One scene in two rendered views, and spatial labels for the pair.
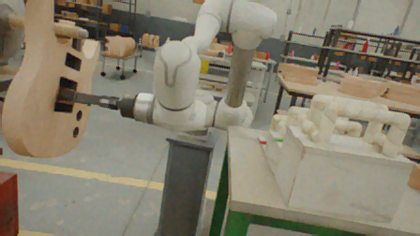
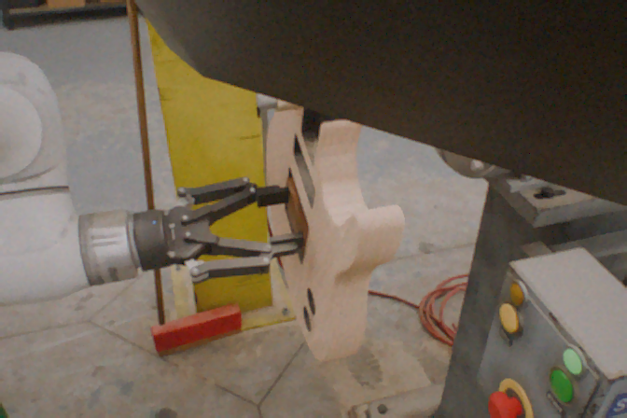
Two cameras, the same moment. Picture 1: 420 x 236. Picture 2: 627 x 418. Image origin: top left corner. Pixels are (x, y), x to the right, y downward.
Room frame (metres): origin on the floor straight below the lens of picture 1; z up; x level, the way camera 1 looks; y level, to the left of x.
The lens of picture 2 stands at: (1.36, 0.30, 1.51)
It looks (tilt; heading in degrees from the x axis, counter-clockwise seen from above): 36 degrees down; 165
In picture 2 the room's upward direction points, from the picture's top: straight up
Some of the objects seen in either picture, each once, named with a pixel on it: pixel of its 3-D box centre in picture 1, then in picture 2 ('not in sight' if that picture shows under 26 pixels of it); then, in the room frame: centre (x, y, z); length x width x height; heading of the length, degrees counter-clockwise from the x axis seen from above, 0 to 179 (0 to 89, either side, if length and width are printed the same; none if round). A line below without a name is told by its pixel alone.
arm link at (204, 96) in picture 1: (200, 109); not in sight; (1.55, 0.09, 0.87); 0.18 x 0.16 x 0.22; 86
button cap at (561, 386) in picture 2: not in sight; (565, 384); (1.10, 0.62, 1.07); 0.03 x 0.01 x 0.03; 1
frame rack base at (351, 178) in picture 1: (335, 170); not in sight; (0.69, -0.35, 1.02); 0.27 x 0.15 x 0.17; 95
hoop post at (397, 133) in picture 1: (395, 138); not in sight; (0.64, -0.44, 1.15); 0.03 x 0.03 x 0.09
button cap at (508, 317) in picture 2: not in sight; (513, 316); (1.01, 0.62, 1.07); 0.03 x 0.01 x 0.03; 1
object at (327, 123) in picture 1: (326, 126); not in sight; (0.63, -0.27, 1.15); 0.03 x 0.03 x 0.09
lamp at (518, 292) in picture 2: not in sight; (516, 294); (1.01, 0.61, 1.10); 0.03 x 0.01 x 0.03; 1
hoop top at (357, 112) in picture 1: (367, 114); not in sight; (0.64, -0.36, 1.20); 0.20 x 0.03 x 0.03; 94
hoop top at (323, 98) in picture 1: (350, 105); not in sight; (0.72, -0.35, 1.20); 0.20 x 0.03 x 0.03; 94
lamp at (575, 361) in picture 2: not in sight; (572, 361); (1.10, 0.62, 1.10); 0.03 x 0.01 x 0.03; 1
